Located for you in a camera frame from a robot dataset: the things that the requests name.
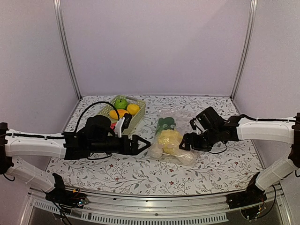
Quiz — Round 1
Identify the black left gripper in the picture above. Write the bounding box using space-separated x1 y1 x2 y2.
89 135 151 156

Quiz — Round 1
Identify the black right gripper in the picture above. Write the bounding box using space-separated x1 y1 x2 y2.
179 127 219 152

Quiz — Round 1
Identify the toy napa cabbage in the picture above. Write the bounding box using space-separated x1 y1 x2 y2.
148 130 195 165

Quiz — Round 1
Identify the clear zip top bag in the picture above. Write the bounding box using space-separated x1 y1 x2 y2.
148 110 196 166

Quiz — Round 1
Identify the green toy leaf vegetable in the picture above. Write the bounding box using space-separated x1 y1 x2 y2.
155 117 176 136

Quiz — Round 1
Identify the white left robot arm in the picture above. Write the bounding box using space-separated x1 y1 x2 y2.
0 115 151 208

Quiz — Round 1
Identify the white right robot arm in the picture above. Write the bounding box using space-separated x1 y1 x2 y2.
179 107 300 209

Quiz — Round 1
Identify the red toy food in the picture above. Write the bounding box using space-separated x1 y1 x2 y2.
110 122 118 130

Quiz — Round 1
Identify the yellow toy lemon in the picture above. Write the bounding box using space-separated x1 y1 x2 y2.
127 104 140 115

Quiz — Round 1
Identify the orange yellow toy mango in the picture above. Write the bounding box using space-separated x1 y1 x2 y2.
109 109 128 120

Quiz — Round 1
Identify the green toy apple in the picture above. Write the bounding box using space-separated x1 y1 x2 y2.
114 98 128 110

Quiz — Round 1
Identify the pale green plastic basket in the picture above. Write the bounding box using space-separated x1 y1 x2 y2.
98 95 146 135

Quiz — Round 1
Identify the floral patterned table mat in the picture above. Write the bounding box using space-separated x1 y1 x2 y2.
46 95 262 195

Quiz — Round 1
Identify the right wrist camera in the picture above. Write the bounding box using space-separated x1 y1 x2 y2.
190 118 204 135

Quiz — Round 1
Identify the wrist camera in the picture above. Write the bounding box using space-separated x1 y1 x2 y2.
114 113 132 138
190 118 204 135

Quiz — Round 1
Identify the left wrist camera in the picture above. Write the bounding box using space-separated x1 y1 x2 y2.
114 113 132 138

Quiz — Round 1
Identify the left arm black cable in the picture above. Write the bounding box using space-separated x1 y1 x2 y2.
74 101 122 134

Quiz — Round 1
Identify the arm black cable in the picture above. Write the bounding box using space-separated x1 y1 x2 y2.
239 114 296 123
74 101 122 134

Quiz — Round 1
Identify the front aluminium rail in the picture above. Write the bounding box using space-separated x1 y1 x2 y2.
21 184 293 225

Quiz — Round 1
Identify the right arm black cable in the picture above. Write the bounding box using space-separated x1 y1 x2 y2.
239 114 296 123

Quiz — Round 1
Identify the right aluminium frame post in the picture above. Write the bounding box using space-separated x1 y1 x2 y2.
230 0 258 101

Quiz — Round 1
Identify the aluminium frame post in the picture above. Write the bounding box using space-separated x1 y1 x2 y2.
230 0 258 101
53 0 82 100

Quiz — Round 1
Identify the left aluminium frame post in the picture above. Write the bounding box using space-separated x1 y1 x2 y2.
53 0 82 100

